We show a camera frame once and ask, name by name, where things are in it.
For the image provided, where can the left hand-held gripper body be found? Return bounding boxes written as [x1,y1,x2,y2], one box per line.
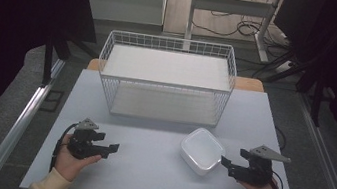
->
[65,116,108,163]

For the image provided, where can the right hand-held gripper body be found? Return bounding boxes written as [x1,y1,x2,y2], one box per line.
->
[233,141,294,189]

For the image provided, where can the white square bowl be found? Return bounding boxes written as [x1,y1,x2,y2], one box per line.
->
[176,124,230,180]

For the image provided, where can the white wire basket rack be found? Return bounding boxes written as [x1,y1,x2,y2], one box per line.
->
[90,25,242,133]

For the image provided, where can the person's left hand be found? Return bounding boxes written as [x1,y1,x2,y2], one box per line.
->
[52,132,106,186]

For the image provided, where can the black stand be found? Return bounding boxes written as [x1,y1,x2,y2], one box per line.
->
[305,75,329,128]
[38,33,76,91]

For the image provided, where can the white power strip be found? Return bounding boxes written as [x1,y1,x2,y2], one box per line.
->
[273,57,298,77]

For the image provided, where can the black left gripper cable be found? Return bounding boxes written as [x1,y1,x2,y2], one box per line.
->
[48,119,81,176]

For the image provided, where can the black floor cables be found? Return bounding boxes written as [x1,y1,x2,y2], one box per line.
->
[189,0,295,48]

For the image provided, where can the white desk frame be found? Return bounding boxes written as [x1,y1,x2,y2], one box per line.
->
[181,0,285,65]

